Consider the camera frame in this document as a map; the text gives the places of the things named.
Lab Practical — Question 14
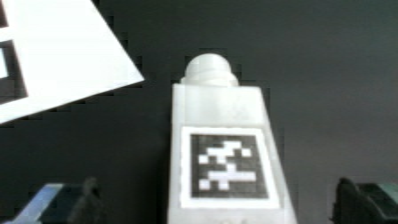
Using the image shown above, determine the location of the short white chair leg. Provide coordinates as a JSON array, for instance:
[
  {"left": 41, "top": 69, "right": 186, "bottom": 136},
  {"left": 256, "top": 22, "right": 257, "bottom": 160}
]
[{"left": 167, "top": 53, "right": 298, "bottom": 224}]

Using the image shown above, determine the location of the white marker sheet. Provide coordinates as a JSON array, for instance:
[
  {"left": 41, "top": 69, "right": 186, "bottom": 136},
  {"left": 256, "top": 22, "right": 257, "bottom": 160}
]
[{"left": 0, "top": 0, "right": 144, "bottom": 124}]

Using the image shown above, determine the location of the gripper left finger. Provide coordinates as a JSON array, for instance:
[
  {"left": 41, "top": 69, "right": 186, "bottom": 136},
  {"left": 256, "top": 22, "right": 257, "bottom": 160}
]
[{"left": 11, "top": 177, "right": 106, "bottom": 224}]

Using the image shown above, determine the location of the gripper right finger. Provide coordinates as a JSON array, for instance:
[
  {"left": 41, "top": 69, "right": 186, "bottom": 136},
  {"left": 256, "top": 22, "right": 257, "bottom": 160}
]
[{"left": 332, "top": 178, "right": 398, "bottom": 224}]

